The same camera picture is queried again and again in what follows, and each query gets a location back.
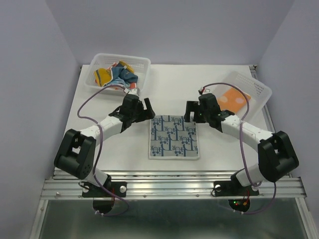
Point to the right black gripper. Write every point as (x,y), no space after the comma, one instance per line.
(191,106)

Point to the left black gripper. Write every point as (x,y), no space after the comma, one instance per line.
(147,114)

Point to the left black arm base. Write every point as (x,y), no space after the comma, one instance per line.
(103,202)

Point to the red white towel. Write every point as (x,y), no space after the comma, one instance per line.
(130,86)

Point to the orange polka dot towel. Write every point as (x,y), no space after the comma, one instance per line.
(232,100)

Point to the white basket with towels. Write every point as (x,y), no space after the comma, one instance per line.
(126,69)

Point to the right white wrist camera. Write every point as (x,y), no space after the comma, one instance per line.
(204,91)

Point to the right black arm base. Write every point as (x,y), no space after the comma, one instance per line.
(239,196)

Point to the empty white basket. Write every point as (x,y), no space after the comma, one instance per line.
(256,92)

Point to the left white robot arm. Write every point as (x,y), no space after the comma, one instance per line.
(80,149)

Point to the aluminium frame rail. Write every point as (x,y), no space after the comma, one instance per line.
(156,185)

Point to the yellow grey towel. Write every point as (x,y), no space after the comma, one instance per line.
(103,76)

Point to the blue patterned towel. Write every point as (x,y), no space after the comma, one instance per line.
(172,138)

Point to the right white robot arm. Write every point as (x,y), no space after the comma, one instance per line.
(276,155)

